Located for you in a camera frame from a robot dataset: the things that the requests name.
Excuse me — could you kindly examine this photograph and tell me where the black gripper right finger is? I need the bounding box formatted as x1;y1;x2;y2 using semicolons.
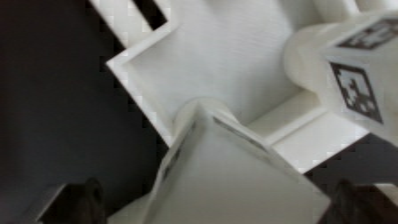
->
328;180;398;224

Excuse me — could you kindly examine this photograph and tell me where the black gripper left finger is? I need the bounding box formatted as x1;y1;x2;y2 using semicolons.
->
37;178;106;224

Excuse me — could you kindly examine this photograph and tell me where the white chair seat part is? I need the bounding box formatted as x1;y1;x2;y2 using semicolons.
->
86;0;398;175

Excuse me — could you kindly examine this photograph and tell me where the white chair leg with tag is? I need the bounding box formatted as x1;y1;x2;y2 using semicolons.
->
284;10;398;146

